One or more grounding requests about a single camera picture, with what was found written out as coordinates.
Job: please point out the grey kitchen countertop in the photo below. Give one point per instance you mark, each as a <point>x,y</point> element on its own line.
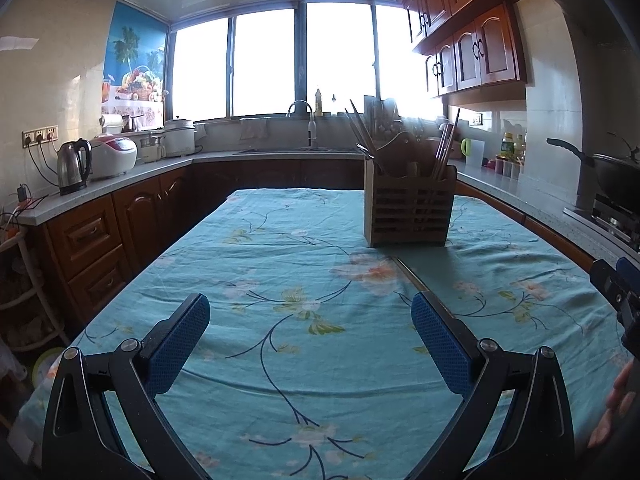
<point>520,195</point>

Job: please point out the yellow dish soap bottle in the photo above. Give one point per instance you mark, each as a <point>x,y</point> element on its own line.
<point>318,105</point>

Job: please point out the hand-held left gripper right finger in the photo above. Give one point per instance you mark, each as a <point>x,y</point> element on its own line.
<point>440,340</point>

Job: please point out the green plastic basin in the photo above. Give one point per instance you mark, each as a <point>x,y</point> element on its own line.
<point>45,367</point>

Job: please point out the wooden base cabinets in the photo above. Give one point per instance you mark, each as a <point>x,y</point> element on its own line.
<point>140,210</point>

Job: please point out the fruit and palm wall poster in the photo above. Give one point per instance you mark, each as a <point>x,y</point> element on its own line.
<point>135,60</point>

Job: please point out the white spice jar set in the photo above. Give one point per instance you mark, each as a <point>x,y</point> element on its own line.
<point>509,167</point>

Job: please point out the triple wall socket strip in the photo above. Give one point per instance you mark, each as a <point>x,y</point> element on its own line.
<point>40,136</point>

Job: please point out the white hanging dishcloth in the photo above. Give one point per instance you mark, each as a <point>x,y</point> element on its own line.
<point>254,129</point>

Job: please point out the wall power outlet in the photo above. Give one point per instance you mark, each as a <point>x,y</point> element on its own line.
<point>476,119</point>

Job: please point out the dish rack with utensils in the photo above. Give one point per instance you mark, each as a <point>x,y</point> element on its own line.
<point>382,115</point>

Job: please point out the knife block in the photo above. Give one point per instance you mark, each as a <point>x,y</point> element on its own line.
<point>419,130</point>

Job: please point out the clear pitcher with green lid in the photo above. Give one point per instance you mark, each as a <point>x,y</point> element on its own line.
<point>474,152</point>

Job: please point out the paper towel roll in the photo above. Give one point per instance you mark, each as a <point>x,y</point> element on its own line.
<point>112,123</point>

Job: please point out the small red container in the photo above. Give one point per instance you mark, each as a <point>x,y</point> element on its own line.
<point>489,164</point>

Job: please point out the wooden slatted utensil holder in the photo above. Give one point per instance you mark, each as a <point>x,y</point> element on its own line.
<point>407,210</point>

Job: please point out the stainless steel electric kettle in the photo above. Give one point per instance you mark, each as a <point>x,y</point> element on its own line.
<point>72,170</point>

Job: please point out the gas stove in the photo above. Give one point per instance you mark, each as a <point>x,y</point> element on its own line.
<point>610,217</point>

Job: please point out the large kitchen window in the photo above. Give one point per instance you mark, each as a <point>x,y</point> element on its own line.
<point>265,60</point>

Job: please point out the blue floral tablecloth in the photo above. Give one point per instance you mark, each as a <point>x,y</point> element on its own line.
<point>300,260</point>

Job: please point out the white slow cooker pot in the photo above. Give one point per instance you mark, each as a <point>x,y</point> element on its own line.
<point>179,136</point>

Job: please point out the steel kitchen sink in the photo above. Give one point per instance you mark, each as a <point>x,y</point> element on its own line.
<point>295,150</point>

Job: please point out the person's right hand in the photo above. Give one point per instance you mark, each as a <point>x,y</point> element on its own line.
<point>625,405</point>

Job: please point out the black wok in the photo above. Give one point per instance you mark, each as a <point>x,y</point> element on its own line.
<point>615,170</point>

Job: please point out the small white blender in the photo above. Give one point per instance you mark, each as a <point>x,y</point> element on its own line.
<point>152,149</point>

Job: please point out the white and red rice cooker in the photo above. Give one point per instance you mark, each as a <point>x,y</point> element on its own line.
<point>114,157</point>

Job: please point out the small clear bottle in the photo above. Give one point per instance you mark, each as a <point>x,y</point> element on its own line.
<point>333,106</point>

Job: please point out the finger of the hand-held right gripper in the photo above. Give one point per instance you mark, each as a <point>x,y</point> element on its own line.
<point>612,285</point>

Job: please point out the chrome kitchen faucet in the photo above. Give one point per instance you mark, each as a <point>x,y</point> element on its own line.
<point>311,130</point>

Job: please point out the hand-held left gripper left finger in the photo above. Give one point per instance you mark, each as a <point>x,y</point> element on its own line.
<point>182,330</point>

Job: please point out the bundle of brown chopsticks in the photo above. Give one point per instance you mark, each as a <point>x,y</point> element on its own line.
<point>444,150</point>
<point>365,135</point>

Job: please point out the yellow label oil bottle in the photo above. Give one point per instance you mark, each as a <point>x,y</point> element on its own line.
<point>508,147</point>

